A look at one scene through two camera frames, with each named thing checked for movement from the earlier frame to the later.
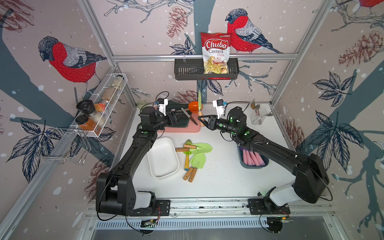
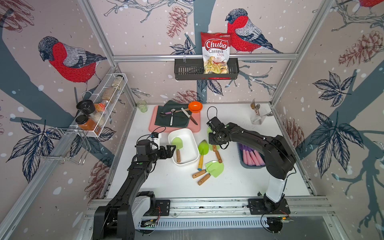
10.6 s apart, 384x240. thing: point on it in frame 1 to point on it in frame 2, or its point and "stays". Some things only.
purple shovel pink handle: (256, 162) stays
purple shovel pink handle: (259, 158) stays
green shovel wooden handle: (202, 148) to (218, 157)
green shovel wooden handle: (198, 161) to (213, 168)
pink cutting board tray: (192, 126) stays
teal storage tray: (241, 158) stays
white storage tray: (163, 158) to (189, 153)
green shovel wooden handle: (200, 108) to (178, 155)
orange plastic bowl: (193, 106) stays
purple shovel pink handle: (245, 157) stays
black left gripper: (173, 121) to (169, 153)
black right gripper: (212, 122) to (211, 142)
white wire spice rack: (93, 117) stays
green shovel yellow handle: (187, 154) to (203, 149)
